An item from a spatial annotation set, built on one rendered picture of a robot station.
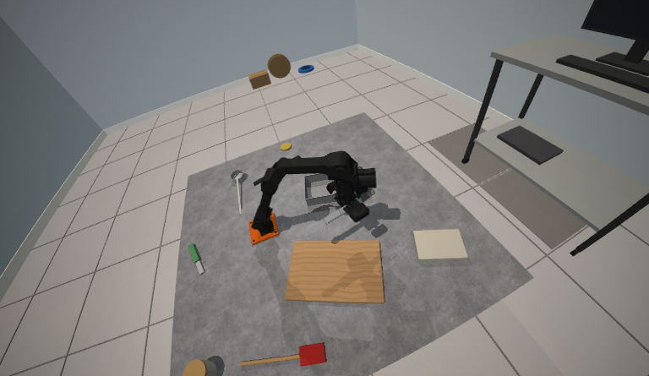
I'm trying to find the grey rectangular tin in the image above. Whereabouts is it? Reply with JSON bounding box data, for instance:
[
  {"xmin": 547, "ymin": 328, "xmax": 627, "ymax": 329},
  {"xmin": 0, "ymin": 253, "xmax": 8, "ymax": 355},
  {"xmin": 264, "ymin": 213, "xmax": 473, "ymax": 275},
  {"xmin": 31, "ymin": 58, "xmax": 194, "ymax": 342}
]
[{"xmin": 304, "ymin": 173, "xmax": 337, "ymax": 206}]

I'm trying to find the grey cylindrical jar with wooden lid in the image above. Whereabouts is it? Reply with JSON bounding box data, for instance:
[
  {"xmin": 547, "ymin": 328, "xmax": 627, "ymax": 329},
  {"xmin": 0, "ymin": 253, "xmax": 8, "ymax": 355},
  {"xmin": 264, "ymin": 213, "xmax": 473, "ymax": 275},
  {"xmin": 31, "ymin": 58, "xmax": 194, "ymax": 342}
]
[{"xmin": 183, "ymin": 359, "xmax": 217, "ymax": 376}]

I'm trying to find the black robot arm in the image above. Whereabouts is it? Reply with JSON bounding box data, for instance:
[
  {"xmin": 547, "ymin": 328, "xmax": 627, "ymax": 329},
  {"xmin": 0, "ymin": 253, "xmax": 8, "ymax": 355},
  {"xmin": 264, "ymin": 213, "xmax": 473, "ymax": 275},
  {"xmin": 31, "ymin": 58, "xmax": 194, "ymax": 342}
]
[{"xmin": 251, "ymin": 151, "xmax": 377, "ymax": 237}]

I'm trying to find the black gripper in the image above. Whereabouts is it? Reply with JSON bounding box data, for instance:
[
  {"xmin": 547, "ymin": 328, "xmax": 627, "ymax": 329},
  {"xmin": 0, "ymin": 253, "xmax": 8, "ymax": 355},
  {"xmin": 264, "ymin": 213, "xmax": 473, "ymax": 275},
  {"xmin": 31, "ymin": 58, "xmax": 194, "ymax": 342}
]
[{"xmin": 326, "ymin": 181, "xmax": 370, "ymax": 223}]

